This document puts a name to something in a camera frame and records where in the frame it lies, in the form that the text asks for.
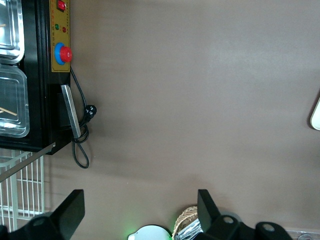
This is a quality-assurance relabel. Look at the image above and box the steel tray with long stick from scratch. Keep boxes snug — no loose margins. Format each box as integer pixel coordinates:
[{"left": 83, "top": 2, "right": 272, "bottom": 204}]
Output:
[{"left": 0, "top": 65, "right": 31, "bottom": 139}]

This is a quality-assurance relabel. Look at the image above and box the silver metal handle bar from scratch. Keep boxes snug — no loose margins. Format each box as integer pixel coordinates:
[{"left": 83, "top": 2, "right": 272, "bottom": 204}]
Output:
[{"left": 60, "top": 84, "right": 82, "bottom": 139}]

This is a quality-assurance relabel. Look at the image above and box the beige serving tray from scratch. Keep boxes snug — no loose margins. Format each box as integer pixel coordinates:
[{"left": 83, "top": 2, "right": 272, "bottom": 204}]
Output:
[{"left": 307, "top": 95, "right": 320, "bottom": 132}]

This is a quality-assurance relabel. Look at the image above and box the black power cable with plug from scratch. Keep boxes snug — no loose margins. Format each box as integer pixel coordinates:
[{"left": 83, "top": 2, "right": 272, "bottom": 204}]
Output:
[{"left": 69, "top": 66, "right": 98, "bottom": 169}]

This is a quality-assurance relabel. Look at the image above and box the red emergency stop button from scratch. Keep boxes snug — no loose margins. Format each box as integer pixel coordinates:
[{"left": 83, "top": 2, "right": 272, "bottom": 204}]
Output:
[{"left": 54, "top": 41, "right": 74, "bottom": 66}]

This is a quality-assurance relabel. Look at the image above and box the aluminium foil tray stack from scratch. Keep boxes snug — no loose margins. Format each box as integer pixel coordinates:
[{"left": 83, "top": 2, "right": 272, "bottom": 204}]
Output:
[{"left": 176, "top": 218, "right": 205, "bottom": 240}]

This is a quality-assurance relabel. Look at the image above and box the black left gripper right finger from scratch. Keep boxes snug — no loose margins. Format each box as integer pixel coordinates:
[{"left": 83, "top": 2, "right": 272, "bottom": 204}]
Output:
[{"left": 194, "top": 189, "right": 294, "bottom": 240}]

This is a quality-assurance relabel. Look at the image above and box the long wooden stick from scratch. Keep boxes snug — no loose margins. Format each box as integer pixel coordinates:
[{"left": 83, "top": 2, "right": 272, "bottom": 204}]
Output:
[{"left": 0, "top": 106, "right": 18, "bottom": 117}]

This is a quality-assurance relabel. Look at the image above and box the white wire basket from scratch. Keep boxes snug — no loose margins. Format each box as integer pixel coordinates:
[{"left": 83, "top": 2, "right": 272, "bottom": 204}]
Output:
[{"left": 0, "top": 148, "right": 52, "bottom": 234}]

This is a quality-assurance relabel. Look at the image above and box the steel tray with short stick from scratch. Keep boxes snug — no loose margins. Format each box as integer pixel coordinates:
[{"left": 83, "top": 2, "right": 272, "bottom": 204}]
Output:
[{"left": 0, "top": 0, "right": 26, "bottom": 61}]

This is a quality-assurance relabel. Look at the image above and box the light wicker basket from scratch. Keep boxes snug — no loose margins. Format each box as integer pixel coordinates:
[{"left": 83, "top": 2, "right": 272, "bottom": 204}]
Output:
[{"left": 173, "top": 204, "right": 201, "bottom": 240}]

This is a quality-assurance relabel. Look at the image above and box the black sealing machine appliance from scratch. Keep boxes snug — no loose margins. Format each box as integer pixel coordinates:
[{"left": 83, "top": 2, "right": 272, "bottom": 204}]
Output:
[{"left": 0, "top": 0, "right": 73, "bottom": 156}]

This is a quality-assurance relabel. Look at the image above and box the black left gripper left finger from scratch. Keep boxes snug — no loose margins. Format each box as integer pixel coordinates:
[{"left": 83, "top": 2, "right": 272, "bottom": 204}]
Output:
[{"left": 0, "top": 189, "right": 86, "bottom": 240}]

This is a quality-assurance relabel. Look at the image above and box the clear acrylic bottle rack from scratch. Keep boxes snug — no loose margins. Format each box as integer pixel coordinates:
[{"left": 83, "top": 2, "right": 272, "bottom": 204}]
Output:
[{"left": 284, "top": 228, "right": 320, "bottom": 240}]

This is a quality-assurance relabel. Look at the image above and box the yellow control panel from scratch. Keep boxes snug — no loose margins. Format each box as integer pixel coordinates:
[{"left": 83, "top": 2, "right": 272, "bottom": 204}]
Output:
[{"left": 49, "top": 0, "right": 72, "bottom": 74}]

